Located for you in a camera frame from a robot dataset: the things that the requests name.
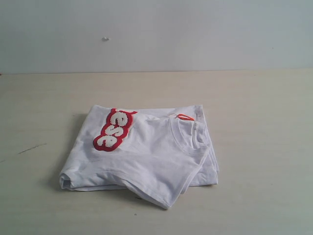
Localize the white t-shirt red lettering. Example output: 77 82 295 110
59 105 219 209

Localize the orange garment tag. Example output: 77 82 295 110
176 114 194 121

